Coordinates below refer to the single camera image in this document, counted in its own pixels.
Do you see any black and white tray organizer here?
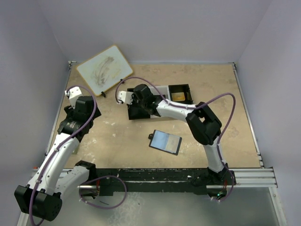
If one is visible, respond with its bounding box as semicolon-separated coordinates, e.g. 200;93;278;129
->
127;84;193;120

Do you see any black leather card holder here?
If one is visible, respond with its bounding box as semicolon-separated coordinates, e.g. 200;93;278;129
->
148;130;182;156

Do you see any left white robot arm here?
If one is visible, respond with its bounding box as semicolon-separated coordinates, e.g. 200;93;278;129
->
14;96;101;221

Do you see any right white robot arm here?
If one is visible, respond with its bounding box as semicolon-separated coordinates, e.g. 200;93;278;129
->
132;84;225;173

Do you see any gold card in tray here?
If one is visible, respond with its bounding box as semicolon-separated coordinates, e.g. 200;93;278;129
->
171;92;186;102

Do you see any small green white box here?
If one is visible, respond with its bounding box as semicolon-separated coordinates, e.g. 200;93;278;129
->
72;144;79;154

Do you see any yellow-framed whiteboard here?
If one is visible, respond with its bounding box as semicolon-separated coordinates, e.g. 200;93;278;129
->
76;45;134;96

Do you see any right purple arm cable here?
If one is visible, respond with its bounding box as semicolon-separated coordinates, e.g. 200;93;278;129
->
114;76;237;165

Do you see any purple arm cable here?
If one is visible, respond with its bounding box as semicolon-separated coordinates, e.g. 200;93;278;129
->
114;76;237;165
29;85;97;226

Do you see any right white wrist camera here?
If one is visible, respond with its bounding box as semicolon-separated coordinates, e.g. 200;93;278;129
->
117;91;134;105

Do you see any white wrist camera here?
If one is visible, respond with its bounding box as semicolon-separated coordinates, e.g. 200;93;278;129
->
64;86;83;109
117;91;134;105

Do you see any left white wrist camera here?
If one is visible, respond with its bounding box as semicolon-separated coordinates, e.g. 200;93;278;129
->
64;86;83;109

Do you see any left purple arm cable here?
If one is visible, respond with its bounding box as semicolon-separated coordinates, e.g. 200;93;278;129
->
29;85;97;226

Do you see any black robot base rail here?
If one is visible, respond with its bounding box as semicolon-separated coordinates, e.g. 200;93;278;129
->
75;161;236;197

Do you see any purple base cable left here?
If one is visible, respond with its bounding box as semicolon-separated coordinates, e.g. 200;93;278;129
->
79;175;127;210

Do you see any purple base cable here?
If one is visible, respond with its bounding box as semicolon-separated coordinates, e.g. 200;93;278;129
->
79;175;127;210
210;162;235;203

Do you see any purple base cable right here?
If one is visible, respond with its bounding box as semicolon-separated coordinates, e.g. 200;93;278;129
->
210;162;235;203

